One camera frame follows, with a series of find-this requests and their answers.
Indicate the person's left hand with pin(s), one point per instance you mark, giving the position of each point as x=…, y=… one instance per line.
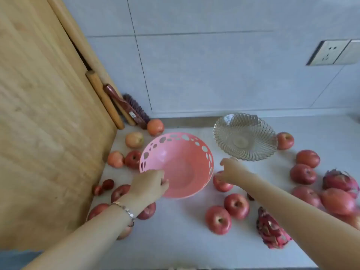
x=146, y=185

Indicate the person's right hand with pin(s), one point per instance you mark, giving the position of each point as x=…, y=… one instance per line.
x=234, y=171

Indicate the clear glass fruit bowl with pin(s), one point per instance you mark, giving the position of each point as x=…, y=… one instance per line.
x=244, y=140

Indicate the pink perforated plastic bowl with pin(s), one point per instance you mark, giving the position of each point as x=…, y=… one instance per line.
x=182, y=165

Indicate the yellow green apple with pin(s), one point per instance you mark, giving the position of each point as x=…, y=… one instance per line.
x=134, y=140

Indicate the pink dragon fruit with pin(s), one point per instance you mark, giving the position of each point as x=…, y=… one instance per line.
x=339, y=179
x=270, y=230

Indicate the person's left forearm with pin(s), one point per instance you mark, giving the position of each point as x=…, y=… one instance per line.
x=84, y=244

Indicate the person's right forearm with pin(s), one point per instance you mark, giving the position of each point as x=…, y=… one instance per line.
x=295, y=219

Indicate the grey metal bar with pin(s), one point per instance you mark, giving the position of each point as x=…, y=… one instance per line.
x=191, y=122

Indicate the short wooden rolling pin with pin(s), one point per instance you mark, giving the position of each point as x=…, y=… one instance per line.
x=104, y=98

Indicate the large wooden cutting board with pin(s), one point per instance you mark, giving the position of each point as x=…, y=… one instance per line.
x=42, y=109

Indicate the white wall socket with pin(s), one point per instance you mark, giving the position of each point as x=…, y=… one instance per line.
x=327, y=52

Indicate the white wall switch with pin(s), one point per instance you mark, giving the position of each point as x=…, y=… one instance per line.
x=351, y=51

